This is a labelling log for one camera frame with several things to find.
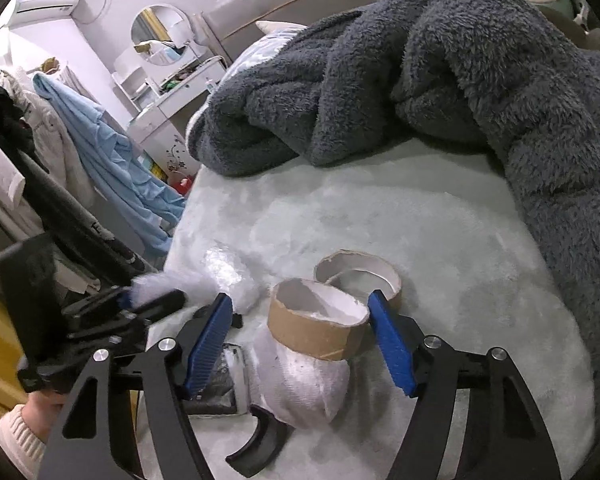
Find person's left forearm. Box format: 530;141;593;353
0;390;68;478

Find white fluffy wad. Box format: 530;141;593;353
129;270;206;307

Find bed with grey headboard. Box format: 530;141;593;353
135;135;597;480

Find white dressing table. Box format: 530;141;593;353
111;55;228;181

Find blue patterned quilt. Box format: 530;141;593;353
220;27;311;92

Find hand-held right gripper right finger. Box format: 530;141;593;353
367;290;563;480

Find black curved plastic piece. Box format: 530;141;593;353
225;405;293;478

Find dark foil packet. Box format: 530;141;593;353
187;342;251;416

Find white sock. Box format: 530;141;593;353
250;330;353;428

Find black hanging garment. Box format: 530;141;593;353
0;82;48;173

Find grey fleece blanket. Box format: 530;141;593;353
185;0;600;376

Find cardboard tape roll core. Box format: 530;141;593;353
313;251;403;313
267;280;371;362

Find white hanging shirt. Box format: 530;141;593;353
0;125;26;202

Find white pillow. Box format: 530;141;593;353
255;20;308;37

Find pale grey hanging jacket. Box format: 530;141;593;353
5;67;96;202

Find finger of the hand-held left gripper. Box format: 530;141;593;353
129;289;187;329
62;286;133;329

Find light blue hanging shirt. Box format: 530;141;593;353
32;72;187;258

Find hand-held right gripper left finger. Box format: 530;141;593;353
39;292;234;480

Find clear plastic wrap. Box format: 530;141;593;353
200;245;262;312

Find round wall mirror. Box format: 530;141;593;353
130;4;198;67

